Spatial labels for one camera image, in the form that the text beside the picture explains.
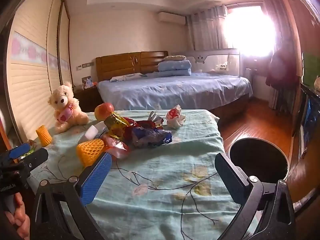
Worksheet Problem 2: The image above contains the yellow snack wrapper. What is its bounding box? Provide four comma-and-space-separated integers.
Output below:
104, 112, 130, 138

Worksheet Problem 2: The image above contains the dark red chair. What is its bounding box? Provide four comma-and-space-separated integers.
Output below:
265, 50, 295, 90

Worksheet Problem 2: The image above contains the black round trash can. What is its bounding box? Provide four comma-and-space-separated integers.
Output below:
227, 137, 290, 193

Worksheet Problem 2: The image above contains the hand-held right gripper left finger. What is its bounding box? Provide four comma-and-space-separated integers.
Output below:
31, 152, 113, 240

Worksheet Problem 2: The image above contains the grey curtain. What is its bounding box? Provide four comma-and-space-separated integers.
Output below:
186, 5, 229, 50

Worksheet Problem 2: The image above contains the large yellow foam fruit net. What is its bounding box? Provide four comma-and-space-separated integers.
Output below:
76, 138, 105, 168

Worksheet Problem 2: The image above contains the cream slatted wardrobe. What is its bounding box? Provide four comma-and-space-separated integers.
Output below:
5, 0, 73, 140

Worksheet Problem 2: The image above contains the small beige pillow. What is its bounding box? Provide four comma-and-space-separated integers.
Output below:
164, 54, 187, 62

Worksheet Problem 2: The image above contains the wooden tv cabinet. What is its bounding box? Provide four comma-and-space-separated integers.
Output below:
290, 82, 320, 213

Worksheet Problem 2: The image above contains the white air conditioner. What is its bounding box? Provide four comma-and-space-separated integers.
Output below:
157, 12, 187, 25

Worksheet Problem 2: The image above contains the beige teddy bear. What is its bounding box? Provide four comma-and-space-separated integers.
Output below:
48, 81, 89, 133

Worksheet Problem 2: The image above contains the blue purple snack wrapper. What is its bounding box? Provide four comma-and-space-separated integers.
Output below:
130, 126, 173, 147

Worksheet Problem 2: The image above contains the green floral bed sheet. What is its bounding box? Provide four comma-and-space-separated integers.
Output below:
25, 109, 260, 240

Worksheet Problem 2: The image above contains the orange snack wrapper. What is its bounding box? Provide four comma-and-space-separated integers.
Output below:
100, 134, 132, 160

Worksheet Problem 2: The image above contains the green box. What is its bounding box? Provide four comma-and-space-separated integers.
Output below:
302, 52, 320, 85

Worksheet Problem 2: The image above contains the wooden headboard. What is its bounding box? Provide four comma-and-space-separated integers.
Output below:
95, 51, 169, 82

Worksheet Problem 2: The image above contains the small yellow foam fruit net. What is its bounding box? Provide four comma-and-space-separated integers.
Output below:
36, 125, 53, 147

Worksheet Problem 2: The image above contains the silver foil wrapper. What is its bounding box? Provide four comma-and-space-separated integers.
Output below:
147, 110, 164, 130

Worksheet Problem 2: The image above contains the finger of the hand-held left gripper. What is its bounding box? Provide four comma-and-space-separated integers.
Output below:
6, 142, 31, 161
15, 148, 49, 178

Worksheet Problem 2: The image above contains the television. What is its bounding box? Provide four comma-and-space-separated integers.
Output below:
300, 90, 320, 155

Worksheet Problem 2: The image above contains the crumpled white red wrapper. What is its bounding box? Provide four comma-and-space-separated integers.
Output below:
166, 104, 187, 128

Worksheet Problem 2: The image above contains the bed with blue sheet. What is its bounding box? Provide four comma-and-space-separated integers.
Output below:
96, 71, 253, 117

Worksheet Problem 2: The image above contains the dark wooden nightstand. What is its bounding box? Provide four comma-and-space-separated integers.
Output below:
72, 86, 100, 113

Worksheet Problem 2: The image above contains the grey bed guard rail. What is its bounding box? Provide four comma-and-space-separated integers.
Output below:
170, 47, 242, 77

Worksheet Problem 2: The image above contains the red yellow apple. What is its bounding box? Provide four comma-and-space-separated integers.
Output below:
94, 102, 115, 121

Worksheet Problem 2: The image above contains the flat white blue pillow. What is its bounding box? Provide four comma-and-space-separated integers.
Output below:
110, 73, 143, 82

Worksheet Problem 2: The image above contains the folded blue blanket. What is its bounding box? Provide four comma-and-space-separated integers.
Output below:
157, 59, 192, 77

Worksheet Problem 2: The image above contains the person's left hand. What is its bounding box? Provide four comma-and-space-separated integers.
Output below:
4, 194, 31, 239

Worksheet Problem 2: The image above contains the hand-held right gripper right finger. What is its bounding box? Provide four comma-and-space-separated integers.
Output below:
214, 152, 297, 240

